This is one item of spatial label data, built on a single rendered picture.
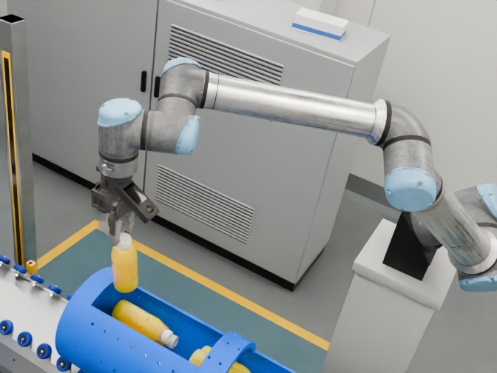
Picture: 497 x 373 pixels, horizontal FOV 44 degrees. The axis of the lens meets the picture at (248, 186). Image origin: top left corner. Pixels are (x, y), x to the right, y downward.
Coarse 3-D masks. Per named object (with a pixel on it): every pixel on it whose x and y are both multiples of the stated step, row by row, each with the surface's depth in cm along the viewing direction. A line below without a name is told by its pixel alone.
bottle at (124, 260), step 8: (112, 248) 155; (120, 248) 153; (128, 248) 153; (112, 256) 154; (120, 256) 153; (128, 256) 154; (136, 256) 156; (112, 264) 156; (120, 264) 154; (128, 264) 155; (136, 264) 158; (112, 272) 159; (120, 272) 156; (128, 272) 157; (136, 272) 160; (120, 280) 159; (128, 280) 159; (136, 280) 162; (120, 288) 161; (128, 288) 161
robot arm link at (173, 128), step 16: (144, 112) 134; (160, 112) 135; (176, 112) 134; (192, 112) 137; (144, 128) 132; (160, 128) 132; (176, 128) 132; (192, 128) 133; (144, 144) 133; (160, 144) 133; (176, 144) 133; (192, 144) 134
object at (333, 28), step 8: (304, 8) 298; (296, 16) 289; (304, 16) 288; (312, 16) 289; (320, 16) 291; (328, 16) 293; (296, 24) 291; (304, 24) 290; (312, 24) 288; (320, 24) 287; (328, 24) 286; (336, 24) 285; (344, 24) 287; (304, 32) 292; (312, 32) 290; (320, 32) 289; (328, 32) 287; (336, 32) 286; (344, 32) 292; (336, 40) 288
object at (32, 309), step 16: (0, 272) 204; (0, 288) 198; (16, 288) 199; (32, 288) 201; (0, 304) 193; (16, 304) 194; (32, 304) 195; (48, 304) 196; (64, 304) 197; (0, 320) 188; (16, 320) 189; (32, 320) 190; (48, 320) 191; (16, 336) 184; (48, 336) 186; (0, 352) 184; (0, 368) 190; (16, 368) 183; (32, 368) 180
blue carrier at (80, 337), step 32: (96, 288) 164; (64, 320) 161; (96, 320) 159; (192, 320) 175; (64, 352) 164; (96, 352) 158; (128, 352) 154; (160, 352) 153; (192, 352) 178; (224, 352) 152; (256, 352) 168
